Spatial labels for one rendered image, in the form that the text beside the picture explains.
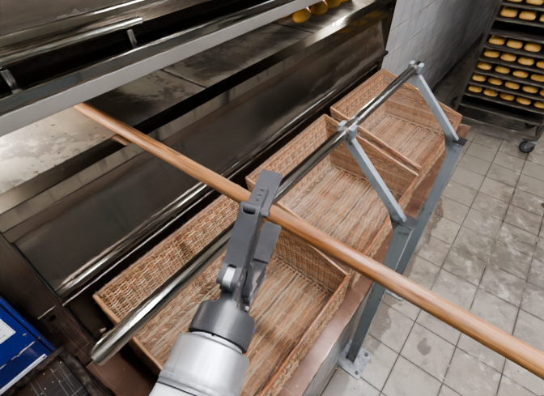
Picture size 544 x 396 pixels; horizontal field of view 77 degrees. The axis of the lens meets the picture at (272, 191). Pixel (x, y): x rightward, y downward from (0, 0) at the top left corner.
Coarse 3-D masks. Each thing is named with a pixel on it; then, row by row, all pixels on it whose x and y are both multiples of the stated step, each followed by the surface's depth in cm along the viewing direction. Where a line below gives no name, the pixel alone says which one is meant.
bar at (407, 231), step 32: (416, 64) 113; (384, 96) 98; (352, 128) 86; (448, 128) 119; (320, 160) 78; (448, 160) 125; (384, 192) 91; (416, 224) 150; (160, 288) 53; (384, 288) 112; (128, 320) 49; (96, 352) 46; (352, 352) 151
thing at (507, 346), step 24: (96, 120) 84; (144, 144) 76; (192, 168) 69; (240, 192) 64; (288, 216) 59; (312, 240) 57; (336, 240) 56; (360, 264) 53; (408, 288) 50; (432, 312) 48; (456, 312) 47; (480, 336) 45; (504, 336) 44; (528, 360) 43
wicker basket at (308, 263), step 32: (192, 224) 107; (224, 224) 118; (192, 256) 110; (224, 256) 122; (288, 256) 122; (320, 256) 109; (192, 288) 113; (288, 288) 119; (320, 288) 118; (160, 320) 106; (256, 320) 110; (288, 320) 110; (320, 320) 96; (160, 352) 103; (256, 352) 103; (288, 352) 103; (256, 384) 96
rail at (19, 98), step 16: (272, 0) 77; (288, 0) 81; (224, 16) 68; (240, 16) 71; (176, 32) 62; (192, 32) 63; (208, 32) 66; (144, 48) 57; (160, 48) 59; (96, 64) 52; (112, 64) 53; (128, 64) 56; (48, 80) 48; (64, 80) 49; (80, 80) 51; (0, 96) 44; (16, 96) 45; (32, 96) 47; (0, 112) 44
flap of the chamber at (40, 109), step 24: (240, 0) 94; (312, 0) 88; (168, 24) 79; (192, 24) 76; (240, 24) 72; (264, 24) 77; (96, 48) 69; (120, 48) 66; (192, 48) 64; (24, 72) 61; (48, 72) 59; (120, 72) 55; (144, 72) 58; (48, 96) 48; (72, 96) 50; (0, 120) 44; (24, 120) 47
